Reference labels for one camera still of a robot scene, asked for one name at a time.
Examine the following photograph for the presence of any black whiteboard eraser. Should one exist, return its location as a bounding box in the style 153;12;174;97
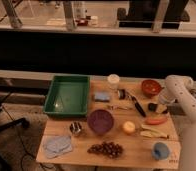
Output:
148;103;168;114

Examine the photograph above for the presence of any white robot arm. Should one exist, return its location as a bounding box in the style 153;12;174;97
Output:
158;75;196;171

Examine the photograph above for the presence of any blue sponge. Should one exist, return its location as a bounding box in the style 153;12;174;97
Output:
94;92;110;102

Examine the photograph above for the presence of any white lidded cup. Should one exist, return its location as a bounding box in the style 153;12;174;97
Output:
107;74;120;90

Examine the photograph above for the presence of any small dark can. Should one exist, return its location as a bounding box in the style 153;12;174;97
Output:
118;89;126;100

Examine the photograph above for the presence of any metal fork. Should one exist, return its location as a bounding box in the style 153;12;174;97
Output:
107;105;132;110

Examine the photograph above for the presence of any green plastic tray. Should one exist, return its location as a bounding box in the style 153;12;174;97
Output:
43;76;90;118

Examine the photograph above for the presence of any purple bowl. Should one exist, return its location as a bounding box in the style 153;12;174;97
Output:
87;109;114;135

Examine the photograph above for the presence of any small metal cup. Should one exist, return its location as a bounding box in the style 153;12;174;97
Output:
69;122;82;136

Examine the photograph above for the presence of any yellow apple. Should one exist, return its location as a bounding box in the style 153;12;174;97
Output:
122;121;136;135

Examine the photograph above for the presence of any orange red bowl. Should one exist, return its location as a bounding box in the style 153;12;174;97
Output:
141;79;162;98

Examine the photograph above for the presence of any bunch of dark grapes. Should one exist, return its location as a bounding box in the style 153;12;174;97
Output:
87;142;124;158

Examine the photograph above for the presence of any red white background machine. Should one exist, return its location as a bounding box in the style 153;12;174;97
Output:
73;1;98;26

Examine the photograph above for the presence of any blue grey cloth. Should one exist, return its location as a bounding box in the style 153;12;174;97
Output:
43;135;73;159

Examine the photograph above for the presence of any blue cup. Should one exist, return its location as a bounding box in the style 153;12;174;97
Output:
152;142;170;160

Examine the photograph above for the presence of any black handled knife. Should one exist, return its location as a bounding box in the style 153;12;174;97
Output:
126;91;146;117

